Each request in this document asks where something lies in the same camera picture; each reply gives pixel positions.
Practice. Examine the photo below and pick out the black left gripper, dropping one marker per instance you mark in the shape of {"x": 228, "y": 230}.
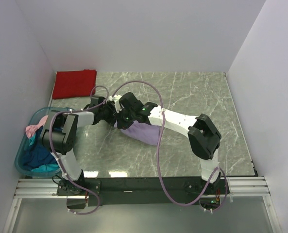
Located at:
{"x": 111, "y": 107}

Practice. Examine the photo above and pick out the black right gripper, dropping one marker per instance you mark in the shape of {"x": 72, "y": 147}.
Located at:
{"x": 121, "y": 124}

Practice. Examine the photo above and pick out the lavender t shirt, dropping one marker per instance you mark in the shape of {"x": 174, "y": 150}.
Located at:
{"x": 148, "y": 134}

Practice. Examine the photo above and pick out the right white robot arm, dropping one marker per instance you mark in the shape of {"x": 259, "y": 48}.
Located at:
{"x": 204, "y": 137}

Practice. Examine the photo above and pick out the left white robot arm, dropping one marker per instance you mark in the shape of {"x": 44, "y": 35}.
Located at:
{"x": 59, "y": 132}

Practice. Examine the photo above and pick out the folded red t shirt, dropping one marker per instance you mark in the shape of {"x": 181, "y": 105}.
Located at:
{"x": 72, "y": 84}

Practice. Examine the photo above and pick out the teal plastic laundry basket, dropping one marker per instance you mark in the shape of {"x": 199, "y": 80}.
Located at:
{"x": 35, "y": 160}

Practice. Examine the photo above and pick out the pink garment in basket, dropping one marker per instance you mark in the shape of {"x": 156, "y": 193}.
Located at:
{"x": 31, "y": 129}

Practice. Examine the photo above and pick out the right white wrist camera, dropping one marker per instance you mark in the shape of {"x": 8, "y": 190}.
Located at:
{"x": 115, "y": 99}

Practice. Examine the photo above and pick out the aluminium frame rail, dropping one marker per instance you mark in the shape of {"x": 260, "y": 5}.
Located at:
{"x": 235, "y": 186}

